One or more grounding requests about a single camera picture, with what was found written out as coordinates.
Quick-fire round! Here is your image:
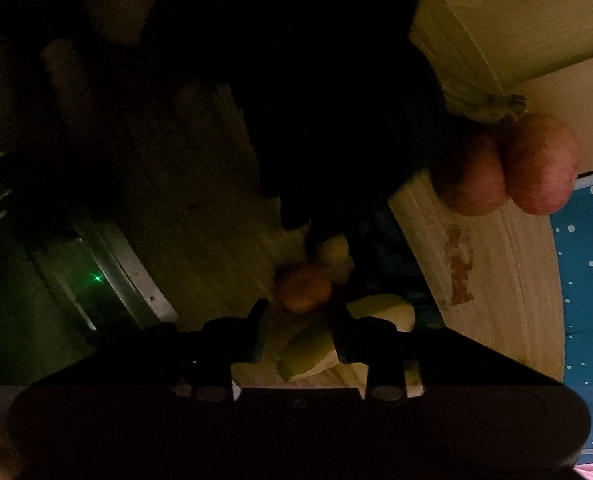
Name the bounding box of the upper red apple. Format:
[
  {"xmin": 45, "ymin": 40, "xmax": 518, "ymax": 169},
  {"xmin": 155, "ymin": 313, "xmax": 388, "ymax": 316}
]
[{"xmin": 503, "ymin": 113, "xmax": 581, "ymax": 216}]

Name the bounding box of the small yellow-brown fruit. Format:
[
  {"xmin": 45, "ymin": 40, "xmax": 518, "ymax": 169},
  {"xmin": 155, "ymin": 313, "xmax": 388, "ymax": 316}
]
[{"xmin": 321, "ymin": 236, "xmax": 354, "ymax": 283}]

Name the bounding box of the lower red apple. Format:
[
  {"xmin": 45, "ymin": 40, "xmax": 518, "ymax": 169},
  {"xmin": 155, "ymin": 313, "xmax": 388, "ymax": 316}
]
[{"xmin": 432, "ymin": 134, "xmax": 509, "ymax": 217}]

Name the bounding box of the blue dotted fabric panel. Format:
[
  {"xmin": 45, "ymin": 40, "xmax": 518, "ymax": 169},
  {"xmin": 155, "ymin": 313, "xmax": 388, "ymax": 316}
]
[{"xmin": 550, "ymin": 179, "xmax": 593, "ymax": 464}]

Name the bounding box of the red apple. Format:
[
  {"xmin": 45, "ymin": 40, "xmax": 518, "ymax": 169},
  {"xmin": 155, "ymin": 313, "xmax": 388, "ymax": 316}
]
[
  {"xmin": 503, "ymin": 113, "xmax": 581, "ymax": 216},
  {"xmin": 432, "ymin": 134, "xmax": 509, "ymax": 217}
]

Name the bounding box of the yellow banana back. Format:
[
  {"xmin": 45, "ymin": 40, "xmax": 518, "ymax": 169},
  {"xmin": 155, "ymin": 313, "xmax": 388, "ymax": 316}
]
[{"xmin": 347, "ymin": 295, "xmax": 415, "ymax": 333}]

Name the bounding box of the wooden desk shelf riser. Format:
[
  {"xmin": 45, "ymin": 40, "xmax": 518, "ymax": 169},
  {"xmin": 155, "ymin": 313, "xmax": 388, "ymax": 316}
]
[{"xmin": 389, "ymin": 0, "xmax": 593, "ymax": 379}]

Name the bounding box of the small orange tangerine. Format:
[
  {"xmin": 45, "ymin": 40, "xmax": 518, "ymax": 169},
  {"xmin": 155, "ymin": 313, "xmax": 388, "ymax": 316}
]
[{"xmin": 277, "ymin": 264, "xmax": 332, "ymax": 313}]

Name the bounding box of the metal tray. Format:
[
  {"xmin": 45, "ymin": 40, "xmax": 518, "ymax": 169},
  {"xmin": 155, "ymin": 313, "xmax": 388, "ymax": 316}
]
[{"xmin": 0, "ymin": 153, "xmax": 178, "ymax": 333}]

